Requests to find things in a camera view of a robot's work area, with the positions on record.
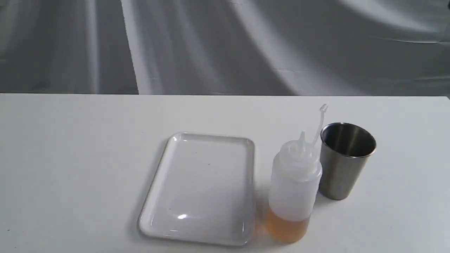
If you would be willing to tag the translucent squeeze bottle amber liquid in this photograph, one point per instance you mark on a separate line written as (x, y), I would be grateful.
(295, 177)

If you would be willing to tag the grey fabric backdrop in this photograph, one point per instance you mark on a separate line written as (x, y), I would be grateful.
(226, 47)

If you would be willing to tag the stainless steel cup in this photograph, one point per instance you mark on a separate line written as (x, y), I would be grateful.
(345, 149)

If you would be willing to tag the white plastic tray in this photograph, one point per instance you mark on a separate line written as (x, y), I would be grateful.
(202, 191)

